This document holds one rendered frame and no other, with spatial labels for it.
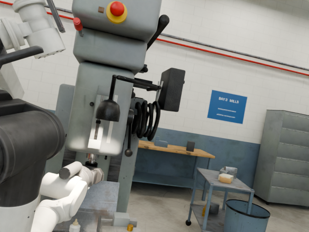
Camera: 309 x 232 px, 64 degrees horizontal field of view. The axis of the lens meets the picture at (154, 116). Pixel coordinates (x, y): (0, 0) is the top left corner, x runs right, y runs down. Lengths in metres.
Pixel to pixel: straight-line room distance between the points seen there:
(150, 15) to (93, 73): 0.27
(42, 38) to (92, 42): 0.33
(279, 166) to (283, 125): 0.84
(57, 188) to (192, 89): 4.92
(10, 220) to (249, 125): 5.87
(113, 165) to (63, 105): 0.41
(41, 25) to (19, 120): 0.23
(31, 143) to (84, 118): 0.50
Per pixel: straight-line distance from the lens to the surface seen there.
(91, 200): 1.39
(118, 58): 0.86
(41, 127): 0.44
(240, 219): 2.96
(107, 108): 0.74
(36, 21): 0.57
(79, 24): 0.75
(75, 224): 1.08
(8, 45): 0.57
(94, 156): 0.97
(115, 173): 1.39
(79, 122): 0.89
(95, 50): 0.87
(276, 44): 6.63
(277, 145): 5.77
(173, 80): 1.22
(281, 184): 6.00
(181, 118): 5.44
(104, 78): 0.89
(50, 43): 0.56
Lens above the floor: 1.49
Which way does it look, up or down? 1 degrees down
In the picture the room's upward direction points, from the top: 10 degrees clockwise
